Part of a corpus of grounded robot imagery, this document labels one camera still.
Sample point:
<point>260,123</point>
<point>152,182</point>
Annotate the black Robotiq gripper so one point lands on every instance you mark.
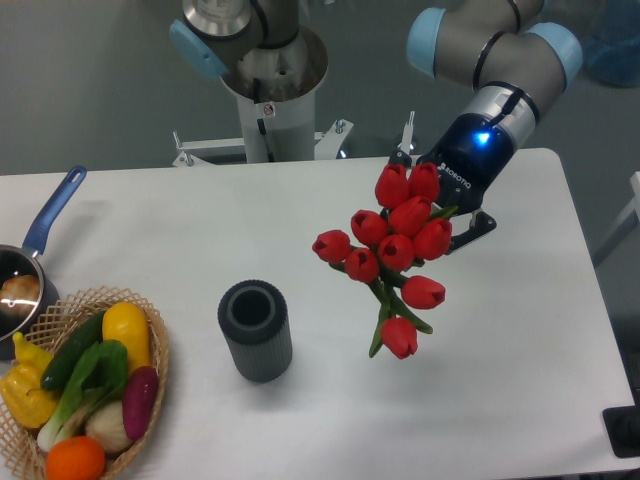
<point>468,158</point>

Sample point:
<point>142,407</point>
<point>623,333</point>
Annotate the red tulip bouquet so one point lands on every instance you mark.
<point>383,246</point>

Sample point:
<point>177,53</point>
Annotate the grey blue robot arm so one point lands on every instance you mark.
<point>516,67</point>

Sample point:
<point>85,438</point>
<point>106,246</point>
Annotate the blue translucent container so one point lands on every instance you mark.
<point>611,46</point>

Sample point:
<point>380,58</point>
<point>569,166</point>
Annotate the dark grey ribbed vase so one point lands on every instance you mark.
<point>253,317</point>

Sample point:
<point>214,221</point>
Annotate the black device at table edge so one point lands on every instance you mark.
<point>622,426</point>

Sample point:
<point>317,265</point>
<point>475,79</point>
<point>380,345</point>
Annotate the yellow squash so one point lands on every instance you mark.
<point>127,323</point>

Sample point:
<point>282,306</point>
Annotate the purple sweet potato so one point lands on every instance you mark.
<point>138,401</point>

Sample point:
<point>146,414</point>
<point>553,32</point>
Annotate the green cucumber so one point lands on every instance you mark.
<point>61,367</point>

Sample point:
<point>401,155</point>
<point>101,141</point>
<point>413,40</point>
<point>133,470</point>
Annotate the green bok choy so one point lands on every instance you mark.
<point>99,376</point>

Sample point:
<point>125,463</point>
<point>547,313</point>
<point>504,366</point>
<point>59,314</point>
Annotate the white garlic bulb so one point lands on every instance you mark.
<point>106,427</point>

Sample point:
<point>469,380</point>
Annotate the bread roll in saucepan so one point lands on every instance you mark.
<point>20,295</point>

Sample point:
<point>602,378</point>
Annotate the orange fruit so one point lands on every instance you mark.
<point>79,457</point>

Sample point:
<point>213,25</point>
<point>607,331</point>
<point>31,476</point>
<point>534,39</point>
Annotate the yellow bell pepper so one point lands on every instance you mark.
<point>28,403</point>

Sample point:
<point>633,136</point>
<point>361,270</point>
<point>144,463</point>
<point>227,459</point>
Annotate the white metal base frame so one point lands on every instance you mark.
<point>328,145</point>

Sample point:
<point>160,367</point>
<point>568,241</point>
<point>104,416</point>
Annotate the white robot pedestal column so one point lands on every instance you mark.
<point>275,91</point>

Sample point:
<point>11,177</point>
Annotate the white furniture frame right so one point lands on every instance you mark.
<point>621,227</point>

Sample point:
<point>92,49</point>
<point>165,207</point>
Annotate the blue handled saucepan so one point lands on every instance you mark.
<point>24,260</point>

